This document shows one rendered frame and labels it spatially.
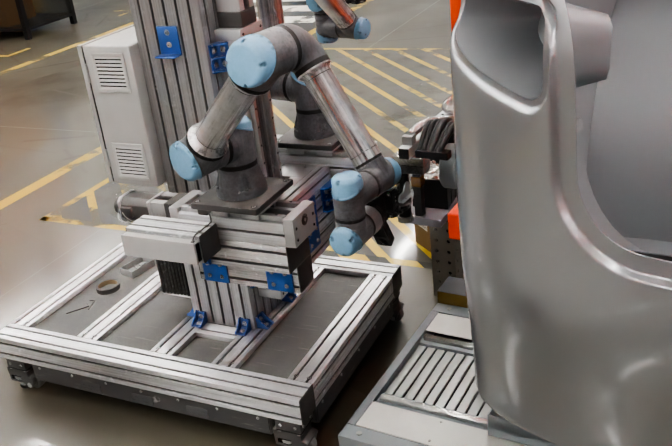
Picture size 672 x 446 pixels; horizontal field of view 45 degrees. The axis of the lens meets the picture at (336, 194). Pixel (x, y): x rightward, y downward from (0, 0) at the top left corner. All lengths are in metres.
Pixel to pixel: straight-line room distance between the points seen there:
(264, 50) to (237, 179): 0.54
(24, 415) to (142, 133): 1.12
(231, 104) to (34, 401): 1.58
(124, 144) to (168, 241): 0.45
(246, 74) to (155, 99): 0.75
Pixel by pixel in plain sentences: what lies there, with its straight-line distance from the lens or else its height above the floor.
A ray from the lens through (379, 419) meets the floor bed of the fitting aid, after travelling 2.63.
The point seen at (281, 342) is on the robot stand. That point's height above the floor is 0.21.
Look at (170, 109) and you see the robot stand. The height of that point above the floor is 1.02.
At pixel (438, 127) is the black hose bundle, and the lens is 2.11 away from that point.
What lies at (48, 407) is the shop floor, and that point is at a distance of 3.17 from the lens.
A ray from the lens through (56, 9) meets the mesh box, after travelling 10.40.
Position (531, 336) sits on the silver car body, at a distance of 1.28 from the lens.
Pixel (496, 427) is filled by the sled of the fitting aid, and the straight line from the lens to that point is 2.50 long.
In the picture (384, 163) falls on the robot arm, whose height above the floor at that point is 0.99.
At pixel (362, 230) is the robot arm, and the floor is 0.87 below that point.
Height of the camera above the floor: 1.74
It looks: 24 degrees down
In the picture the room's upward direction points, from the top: 7 degrees counter-clockwise
